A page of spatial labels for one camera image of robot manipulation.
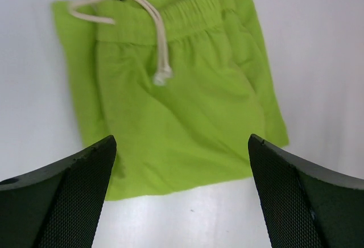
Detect lime green shorts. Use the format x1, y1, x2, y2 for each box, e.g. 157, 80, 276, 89
52, 0, 289, 201

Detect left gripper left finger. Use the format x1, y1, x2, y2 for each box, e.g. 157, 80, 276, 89
1, 135, 117, 247

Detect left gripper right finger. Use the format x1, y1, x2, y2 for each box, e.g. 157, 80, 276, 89
248, 134, 363, 248

